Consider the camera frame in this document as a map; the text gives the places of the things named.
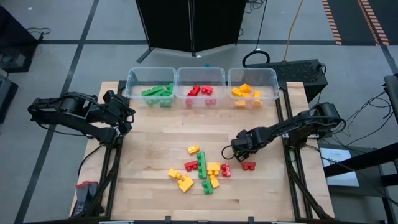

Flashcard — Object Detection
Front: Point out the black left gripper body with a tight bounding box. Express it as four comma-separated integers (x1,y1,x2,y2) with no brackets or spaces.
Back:
103,90,134,135

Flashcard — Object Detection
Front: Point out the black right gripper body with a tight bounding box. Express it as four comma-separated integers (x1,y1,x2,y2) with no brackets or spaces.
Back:
231,129,265,155

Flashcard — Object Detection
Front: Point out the long green building block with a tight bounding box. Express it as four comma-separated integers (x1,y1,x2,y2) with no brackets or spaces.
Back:
196,151,208,180
141,85,165,97
155,83,174,97

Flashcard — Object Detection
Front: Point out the short green building block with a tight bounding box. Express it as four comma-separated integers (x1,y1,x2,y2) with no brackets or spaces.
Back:
201,179,215,195

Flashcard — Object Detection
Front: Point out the clear plastic bin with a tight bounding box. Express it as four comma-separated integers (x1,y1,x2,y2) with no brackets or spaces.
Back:
125,66,178,108
175,66,227,108
227,67,280,109

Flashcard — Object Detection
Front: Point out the large yellow building block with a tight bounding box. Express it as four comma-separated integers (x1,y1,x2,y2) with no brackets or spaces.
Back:
177,175,195,194

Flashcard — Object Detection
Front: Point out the black perforated control box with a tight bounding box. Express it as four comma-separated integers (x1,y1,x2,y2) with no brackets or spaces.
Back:
247,58,330,94

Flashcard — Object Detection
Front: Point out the black clamp red top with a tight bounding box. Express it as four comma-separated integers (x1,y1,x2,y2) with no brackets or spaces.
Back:
76,182,90,217
88,180,100,206

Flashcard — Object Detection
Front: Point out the black folding partition screen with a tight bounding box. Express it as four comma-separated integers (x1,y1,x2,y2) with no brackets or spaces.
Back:
136,0,247,63

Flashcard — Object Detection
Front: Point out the white paper sign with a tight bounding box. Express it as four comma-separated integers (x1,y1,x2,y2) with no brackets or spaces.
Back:
319,147,360,188

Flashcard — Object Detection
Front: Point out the black floor case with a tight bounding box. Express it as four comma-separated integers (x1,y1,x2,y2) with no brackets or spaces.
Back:
0,73,19,125

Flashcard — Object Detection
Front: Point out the black support beam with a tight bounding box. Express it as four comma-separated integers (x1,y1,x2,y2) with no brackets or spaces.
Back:
323,142,398,178

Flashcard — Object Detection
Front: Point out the black floor cabinet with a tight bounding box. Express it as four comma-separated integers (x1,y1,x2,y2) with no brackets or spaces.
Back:
0,4,40,74

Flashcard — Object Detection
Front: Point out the grey side table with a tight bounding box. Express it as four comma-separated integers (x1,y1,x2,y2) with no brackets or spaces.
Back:
317,142,388,198

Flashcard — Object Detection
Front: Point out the black coiled floor cable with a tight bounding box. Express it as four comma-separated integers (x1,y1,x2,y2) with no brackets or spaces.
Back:
242,49,271,68

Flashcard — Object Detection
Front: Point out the black hanging cable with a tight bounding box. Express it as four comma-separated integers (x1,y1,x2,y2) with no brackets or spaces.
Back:
255,0,268,52

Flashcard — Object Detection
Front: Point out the yellow hanging cable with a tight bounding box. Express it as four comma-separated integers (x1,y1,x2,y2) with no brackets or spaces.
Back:
283,0,305,62

